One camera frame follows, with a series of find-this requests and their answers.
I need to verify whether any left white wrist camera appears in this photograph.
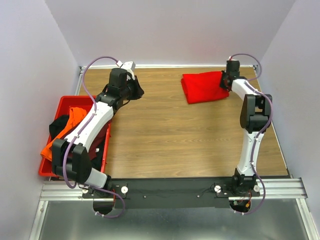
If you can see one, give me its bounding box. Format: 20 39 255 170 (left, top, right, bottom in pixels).
116 60 136 76

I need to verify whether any orange t-shirt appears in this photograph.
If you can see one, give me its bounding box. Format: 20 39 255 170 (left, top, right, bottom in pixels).
40 107 87 161

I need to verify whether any maroon t-shirt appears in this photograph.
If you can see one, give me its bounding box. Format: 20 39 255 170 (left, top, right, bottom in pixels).
88 122 110 161

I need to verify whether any black t-shirt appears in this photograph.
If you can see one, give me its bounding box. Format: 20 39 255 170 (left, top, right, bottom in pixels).
49 114 70 144

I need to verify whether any red t-shirt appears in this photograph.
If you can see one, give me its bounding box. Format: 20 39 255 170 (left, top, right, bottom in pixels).
181 71 229 104

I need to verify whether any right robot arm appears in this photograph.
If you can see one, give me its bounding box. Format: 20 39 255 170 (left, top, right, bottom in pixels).
220 58 273 196

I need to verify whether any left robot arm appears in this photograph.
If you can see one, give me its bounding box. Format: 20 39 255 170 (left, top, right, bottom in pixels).
51 61 144 198

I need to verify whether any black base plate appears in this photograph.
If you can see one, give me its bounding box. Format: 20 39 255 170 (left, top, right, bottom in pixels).
82 176 262 209

